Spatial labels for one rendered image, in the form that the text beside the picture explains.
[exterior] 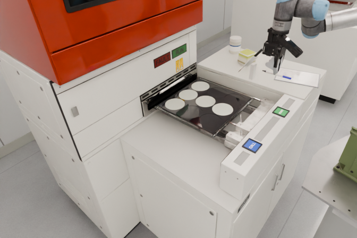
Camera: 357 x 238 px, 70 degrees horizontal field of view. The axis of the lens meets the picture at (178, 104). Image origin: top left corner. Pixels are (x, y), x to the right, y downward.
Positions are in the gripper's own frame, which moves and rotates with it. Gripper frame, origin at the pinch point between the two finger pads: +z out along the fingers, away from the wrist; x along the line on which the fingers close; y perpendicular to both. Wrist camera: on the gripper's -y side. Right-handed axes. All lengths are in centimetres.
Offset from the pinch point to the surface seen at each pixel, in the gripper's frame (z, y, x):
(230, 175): 15, -9, 56
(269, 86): 8.9, 2.5, -0.5
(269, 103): 15.0, -1.1, 4.7
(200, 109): 16.5, 24.3, 27.2
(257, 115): 17.9, 0.8, 13.3
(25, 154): 108, 183, 75
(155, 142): 25, 32, 51
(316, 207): 105, -36, -29
